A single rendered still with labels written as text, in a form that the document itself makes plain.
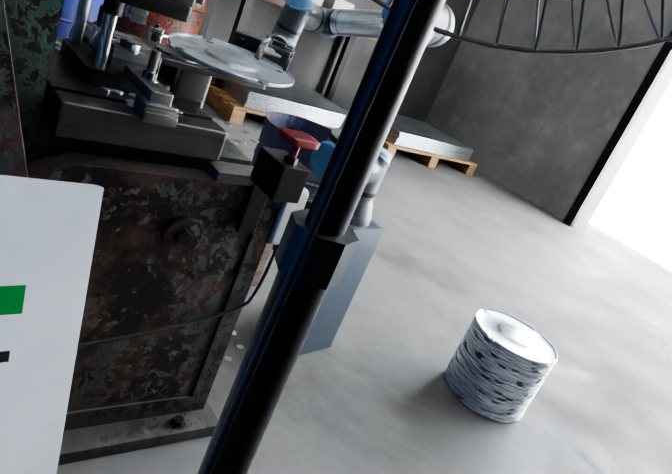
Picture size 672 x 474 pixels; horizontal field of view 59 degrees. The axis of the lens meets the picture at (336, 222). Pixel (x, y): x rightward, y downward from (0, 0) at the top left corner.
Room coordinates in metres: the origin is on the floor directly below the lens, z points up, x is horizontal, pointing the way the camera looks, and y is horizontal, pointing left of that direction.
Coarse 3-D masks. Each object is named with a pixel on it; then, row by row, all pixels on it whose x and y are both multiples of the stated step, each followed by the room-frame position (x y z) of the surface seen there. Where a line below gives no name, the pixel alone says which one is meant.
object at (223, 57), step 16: (176, 32) 1.35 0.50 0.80; (176, 48) 1.22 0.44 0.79; (192, 48) 1.29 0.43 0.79; (208, 48) 1.32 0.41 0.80; (224, 48) 1.42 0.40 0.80; (240, 48) 1.47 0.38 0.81; (208, 64) 1.19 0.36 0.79; (224, 64) 1.27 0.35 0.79; (240, 64) 1.30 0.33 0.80; (256, 64) 1.36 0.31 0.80; (272, 64) 1.46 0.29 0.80; (256, 80) 1.22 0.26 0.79; (272, 80) 1.30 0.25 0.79; (288, 80) 1.37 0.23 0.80
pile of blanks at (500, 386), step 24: (480, 336) 1.75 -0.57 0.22; (456, 360) 1.79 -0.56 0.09; (480, 360) 1.71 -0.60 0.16; (504, 360) 1.68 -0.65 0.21; (456, 384) 1.74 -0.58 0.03; (480, 384) 1.70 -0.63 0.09; (504, 384) 1.67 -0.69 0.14; (528, 384) 1.69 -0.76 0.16; (480, 408) 1.68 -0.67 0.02; (504, 408) 1.68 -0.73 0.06
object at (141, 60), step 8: (96, 32) 1.15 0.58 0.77; (120, 32) 1.20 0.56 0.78; (96, 40) 1.14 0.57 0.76; (112, 40) 1.10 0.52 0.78; (136, 40) 1.19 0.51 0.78; (112, 48) 1.07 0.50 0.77; (120, 48) 1.07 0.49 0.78; (144, 48) 1.14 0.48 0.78; (112, 56) 1.06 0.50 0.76; (120, 56) 1.07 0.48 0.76; (128, 56) 1.08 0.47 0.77; (136, 56) 1.09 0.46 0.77; (144, 56) 1.10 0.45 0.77; (112, 64) 1.06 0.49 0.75; (120, 64) 1.07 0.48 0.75; (128, 64) 1.08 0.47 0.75; (136, 64) 1.09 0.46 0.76; (144, 64) 1.10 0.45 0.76
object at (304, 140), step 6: (282, 132) 1.05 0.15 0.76; (288, 132) 1.05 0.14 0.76; (294, 132) 1.06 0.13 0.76; (300, 132) 1.09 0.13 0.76; (282, 138) 1.04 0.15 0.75; (288, 138) 1.03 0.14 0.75; (294, 138) 1.03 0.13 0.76; (300, 138) 1.04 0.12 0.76; (306, 138) 1.06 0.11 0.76; (312, 138) 1.08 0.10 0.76; (294, 144) 1.03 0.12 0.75; (300, 144) 1.04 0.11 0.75; (306, 144) 1.04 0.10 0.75; (312, 144) 1.05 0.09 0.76; (318, 144) 1.06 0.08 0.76; (294, 150) 1.06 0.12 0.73; (294, 156) 1.06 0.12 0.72
